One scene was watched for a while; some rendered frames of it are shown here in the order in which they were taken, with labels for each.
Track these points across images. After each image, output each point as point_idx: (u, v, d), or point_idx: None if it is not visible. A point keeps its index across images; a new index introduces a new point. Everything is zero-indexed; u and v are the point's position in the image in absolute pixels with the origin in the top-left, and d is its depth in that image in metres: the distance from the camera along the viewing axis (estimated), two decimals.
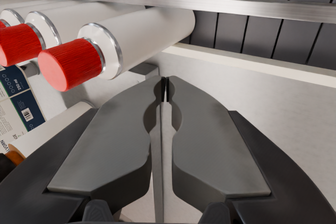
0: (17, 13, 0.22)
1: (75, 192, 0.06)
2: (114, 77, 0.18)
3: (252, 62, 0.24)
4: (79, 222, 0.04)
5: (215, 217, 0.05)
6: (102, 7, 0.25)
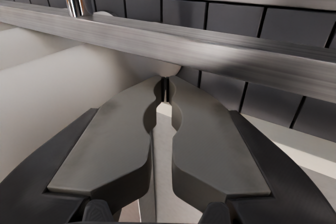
0: None
1: (75, 192, 0.06)
2: None
3: (334, 163, 0.11)
4: (79, 222, 0.04)
5: (215, 217, 0.05)
6: (28, 40, 0.13)
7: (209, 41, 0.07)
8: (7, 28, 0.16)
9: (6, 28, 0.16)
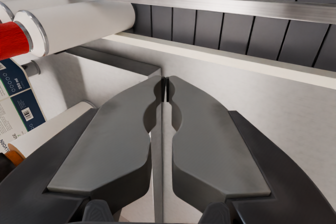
0: None
1: (75, 192, 0.06)
2: (44, 54, 0.23)
3: (258, 63, 0.23)
4: (79, 222, 0.04)
5: (215, 217, 0.05)
6: (64, 1, 0.28)
7: None
8: None
9: None
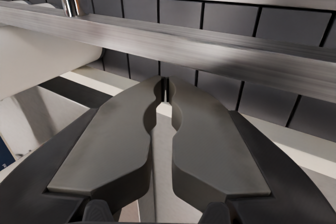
0: None
1: (75, 192, 0.06)
2: None
3: (328, 161, 0.11)
4: (79, 222, 0.04)
5: (215, 217, 0.05)
6: None
7: (201, 40, 0.07)
8: None
9: None
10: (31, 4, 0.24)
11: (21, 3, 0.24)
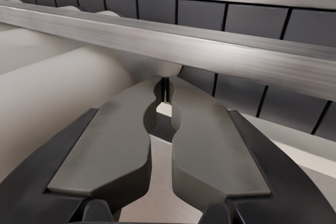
0: None
1: (75, 192, 0.06)
2: None
3: None
4: (79, 222, 0.04)
5: (215, 217, 0.05)
6: (38, 44, 0.12)
7: None
8: (9, 24, 0.15)
9: (9, 24, 0.15)
10: (84, 11, 0.20)
11: (73, 9, 0.20)
